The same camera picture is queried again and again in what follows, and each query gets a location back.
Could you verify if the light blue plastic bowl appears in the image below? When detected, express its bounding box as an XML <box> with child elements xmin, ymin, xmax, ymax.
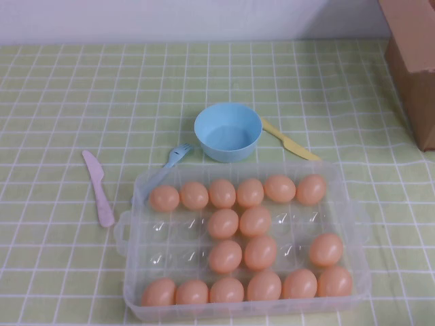
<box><xmin>194</xmin><ymin>103</ymin><xmax>264</xmax><ymax>163</ymax></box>

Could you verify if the clear plastic egg box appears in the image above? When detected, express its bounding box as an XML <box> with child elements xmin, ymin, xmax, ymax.
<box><xmin>114</xmin><ymin>161</ymin><xmax>372</xmax><ymax>323</ymax></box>

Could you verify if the brown cardboard box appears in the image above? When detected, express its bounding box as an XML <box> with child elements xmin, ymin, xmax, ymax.
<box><xmin>378</xmin><ymin>0</ymin><xmax>435</xmax><ymax>153</ymax></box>

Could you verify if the light blue plastic fork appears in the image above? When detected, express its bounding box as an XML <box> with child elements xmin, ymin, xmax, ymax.
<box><xmin>131</xmin><ymin>142</ymin><xmax>194</xmax><ymax>206</ymax></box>

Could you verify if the pink plastic knife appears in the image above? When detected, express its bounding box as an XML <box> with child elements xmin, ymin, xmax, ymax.
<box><xmin>81</xmin><ymin>149</ymin><xmax>116</xmax><ymax>228</ymax></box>

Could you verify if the orange plastic egg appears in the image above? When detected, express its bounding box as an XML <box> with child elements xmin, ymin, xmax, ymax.
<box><xmin>148</xmin><ymin>185</ymin><xmax>180</xmax><ymax>213</ymax></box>
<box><xmin>309</xmin><ymin>232</ymin><xmax>344</xmax><ymax>268</ymax></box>
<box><xmin>209</xmin><ymin>277</ymin><xmax>245</xmax><ymax>304</ymax></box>
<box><xmin>317</xmin><ymin>266</ymin><xmax>353</xmax><ymax>298</ymax></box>
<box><xmin>243</xmin><ymin>235</ymin><xmax>278</xmax><ymax>272</ymax></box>
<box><xmin>175</xmin><ymin>279</ymin><xmax>209</xmax><ymax>306</ymax></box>
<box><xmin>206</xmin><ymin>208</ymin><xmax>240</xmax><ymax>240</ymax></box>
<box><xmin>208</xmin><ymin>179</ymin><xmax>237</xmax><ymax>209</ymax></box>
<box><xmin>236</xmin><ymin>178</ymin><xmax>265</xmax><ymax>208</ymax></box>
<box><xmin>295</xmin><ymin>173</ymin><xmax>327</xmax><ymax>206</ymax></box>
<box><xmin>141</xmin><ymin>277</ymin><xmax>177</xmax><ymax>307</ymax></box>
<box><xmin>247</xmin><ymin>270</ymin><xmax>283</xmax><ymax>302</ymax></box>
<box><xmin>282</xmin><ymin>268</ymin><xmax>318</xmax><ymax>300</ymax></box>
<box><xmin>239</xmin><ymin>205</ymin><xmax>272</xmax><ymax>238</ymax></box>
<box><xmin>179</xmin><ymin>181</ymin><xmax>209</xmax><ymax>211</ymax></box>
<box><xmin>264</xmin><ymin>175</ymin><xmax>296</xmax><ymax>204</ymax></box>
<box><xmin>208</xmin><ymin>240</ymin><xmax>243</xmax><ymax>274</ymax></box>

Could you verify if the yellow plastic knife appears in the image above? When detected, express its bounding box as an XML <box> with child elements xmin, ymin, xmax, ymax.
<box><xmin>260</xmin><ymin>117</ymin><xmax>322</xmax><ymax>162</ymax></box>

